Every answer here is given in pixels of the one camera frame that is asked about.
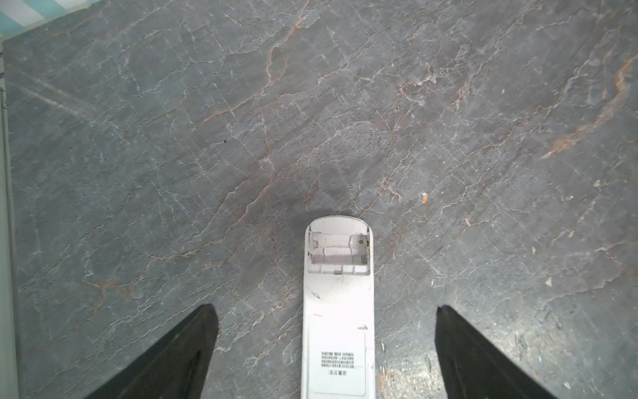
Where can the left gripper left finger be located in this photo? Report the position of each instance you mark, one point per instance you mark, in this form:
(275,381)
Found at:
(174,367)

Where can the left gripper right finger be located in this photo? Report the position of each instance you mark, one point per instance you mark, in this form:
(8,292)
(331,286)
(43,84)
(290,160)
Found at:
(472,367)

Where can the white remote control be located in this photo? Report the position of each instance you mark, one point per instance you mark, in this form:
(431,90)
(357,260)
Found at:
(338,321)

